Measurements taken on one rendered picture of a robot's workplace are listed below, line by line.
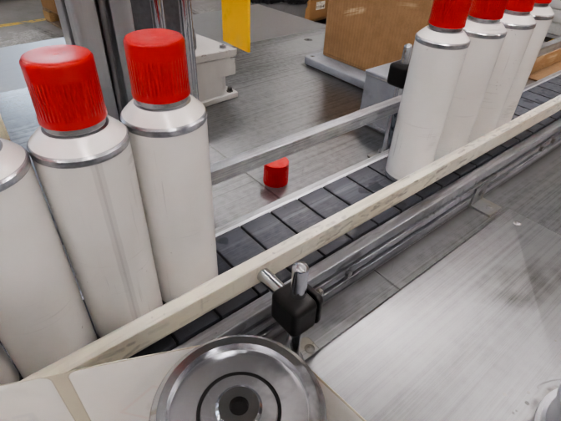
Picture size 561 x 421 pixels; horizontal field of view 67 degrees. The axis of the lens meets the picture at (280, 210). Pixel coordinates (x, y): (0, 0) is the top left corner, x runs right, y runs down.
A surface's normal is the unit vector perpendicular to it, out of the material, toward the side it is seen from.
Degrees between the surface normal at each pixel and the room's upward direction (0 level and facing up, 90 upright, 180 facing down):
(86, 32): 90
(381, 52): 90
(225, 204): 0
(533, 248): 0
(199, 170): 90
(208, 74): 90
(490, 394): 0
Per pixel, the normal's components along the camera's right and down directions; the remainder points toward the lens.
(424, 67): -0.63, 0.46
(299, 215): 0.04, -0.79
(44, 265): 0.91, 0.29
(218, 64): 0.69, 0.47
